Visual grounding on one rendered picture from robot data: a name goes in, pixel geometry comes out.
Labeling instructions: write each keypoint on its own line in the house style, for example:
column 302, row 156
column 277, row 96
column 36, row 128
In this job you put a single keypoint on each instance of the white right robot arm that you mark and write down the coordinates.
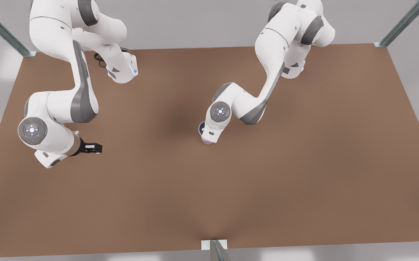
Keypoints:
column 53, row 105

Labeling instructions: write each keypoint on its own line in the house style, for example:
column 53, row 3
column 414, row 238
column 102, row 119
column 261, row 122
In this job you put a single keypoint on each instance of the purple cup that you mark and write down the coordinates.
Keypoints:
column 201, row 128

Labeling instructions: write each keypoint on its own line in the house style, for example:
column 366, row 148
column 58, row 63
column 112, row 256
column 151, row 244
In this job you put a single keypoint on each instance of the silver frame post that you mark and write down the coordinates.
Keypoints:
column 216, row 251
column 4, row 30
column 401, row 23

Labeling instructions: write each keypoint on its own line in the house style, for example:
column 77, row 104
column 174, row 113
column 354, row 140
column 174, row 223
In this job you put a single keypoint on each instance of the pink cup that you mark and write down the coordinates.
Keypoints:
column 208, row 142

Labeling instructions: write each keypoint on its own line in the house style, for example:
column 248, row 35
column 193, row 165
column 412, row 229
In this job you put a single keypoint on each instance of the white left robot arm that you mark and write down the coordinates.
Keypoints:
column 272, row 47

